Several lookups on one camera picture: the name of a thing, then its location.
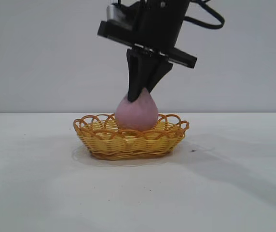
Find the pink soft peach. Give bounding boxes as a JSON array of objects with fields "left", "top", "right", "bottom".
[{"left": 115, "top": 87, "right": 158, "bottom": 132}]

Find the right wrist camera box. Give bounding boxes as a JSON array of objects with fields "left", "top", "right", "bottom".
[{"left": 106, "top": 1, "right": 142, "bottom": 31}]

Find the yellow woven wicker basket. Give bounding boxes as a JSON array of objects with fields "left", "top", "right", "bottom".
[{"left": 73, "top": 113, "right": 191, "bottom": 160}]

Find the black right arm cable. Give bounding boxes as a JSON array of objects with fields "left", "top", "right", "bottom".
[{"left": 185, "top": 0, "right": 225, "bottom": 30}]

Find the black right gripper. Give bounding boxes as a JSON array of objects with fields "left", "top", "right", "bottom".
[{"left": 97, "top": 0, "right": 198, "bottom": 102}]

